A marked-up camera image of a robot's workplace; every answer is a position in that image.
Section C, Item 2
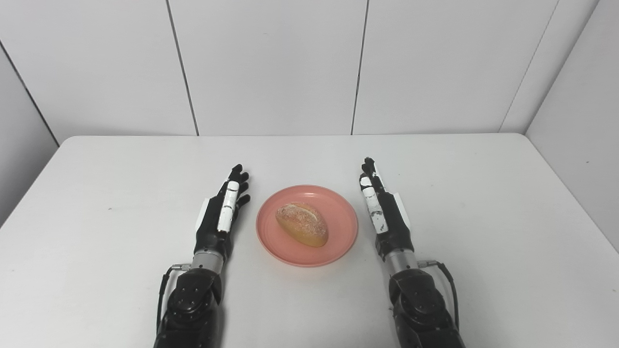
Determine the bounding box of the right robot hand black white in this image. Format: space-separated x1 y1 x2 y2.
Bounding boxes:
359 157 415 261

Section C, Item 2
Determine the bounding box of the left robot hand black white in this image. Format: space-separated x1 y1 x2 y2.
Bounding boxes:
194 164 251 257

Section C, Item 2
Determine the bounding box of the pink round plate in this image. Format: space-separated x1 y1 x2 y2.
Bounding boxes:
256 185 359 268

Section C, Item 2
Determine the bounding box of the golden bread roll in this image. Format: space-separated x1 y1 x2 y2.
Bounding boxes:
275 202 329 248

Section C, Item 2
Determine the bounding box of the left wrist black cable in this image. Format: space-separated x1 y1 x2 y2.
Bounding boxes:
156 263 192 334

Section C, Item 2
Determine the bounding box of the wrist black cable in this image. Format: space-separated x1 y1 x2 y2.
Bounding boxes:
418 260 460 331
156 263 192 334

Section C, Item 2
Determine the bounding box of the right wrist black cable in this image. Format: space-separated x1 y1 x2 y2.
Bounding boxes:
418 260 460 331

